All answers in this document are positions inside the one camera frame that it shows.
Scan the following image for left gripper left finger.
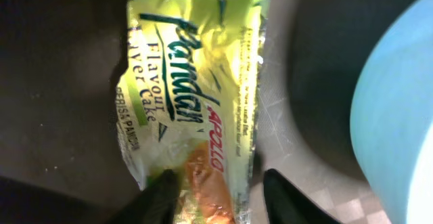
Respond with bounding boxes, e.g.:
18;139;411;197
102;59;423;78
108;170;179;224

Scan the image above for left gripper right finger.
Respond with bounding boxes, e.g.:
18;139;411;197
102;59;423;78
263;169;340;224

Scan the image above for yellow snack wrapper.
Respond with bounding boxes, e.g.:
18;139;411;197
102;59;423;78
115;0;269;223

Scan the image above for light blue bowl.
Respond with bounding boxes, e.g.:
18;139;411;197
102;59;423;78
350;0;432;223

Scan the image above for brown plastic serving tray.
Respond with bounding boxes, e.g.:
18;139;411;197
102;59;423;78
1;0;415;223

